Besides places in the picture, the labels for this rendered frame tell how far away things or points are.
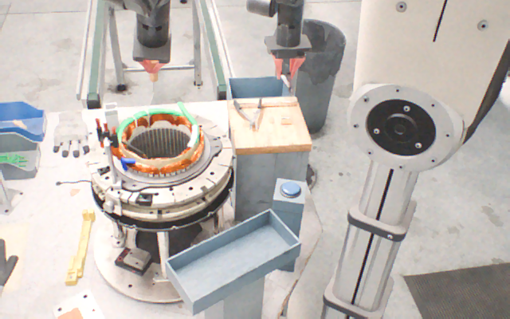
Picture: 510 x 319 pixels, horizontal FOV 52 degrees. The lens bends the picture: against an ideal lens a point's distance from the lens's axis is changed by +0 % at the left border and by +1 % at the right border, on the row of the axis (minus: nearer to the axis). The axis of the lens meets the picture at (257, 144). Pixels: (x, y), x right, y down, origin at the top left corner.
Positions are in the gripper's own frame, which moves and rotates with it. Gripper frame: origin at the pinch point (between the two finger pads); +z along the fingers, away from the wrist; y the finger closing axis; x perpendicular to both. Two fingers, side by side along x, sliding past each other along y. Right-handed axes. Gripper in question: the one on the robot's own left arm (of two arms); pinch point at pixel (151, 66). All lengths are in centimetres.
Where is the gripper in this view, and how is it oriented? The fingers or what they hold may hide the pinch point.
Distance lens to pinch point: 104.4
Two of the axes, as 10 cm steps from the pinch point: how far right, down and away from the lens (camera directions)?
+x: 9.8, 0.5, 1.8
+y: 0.5, 8.7, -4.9
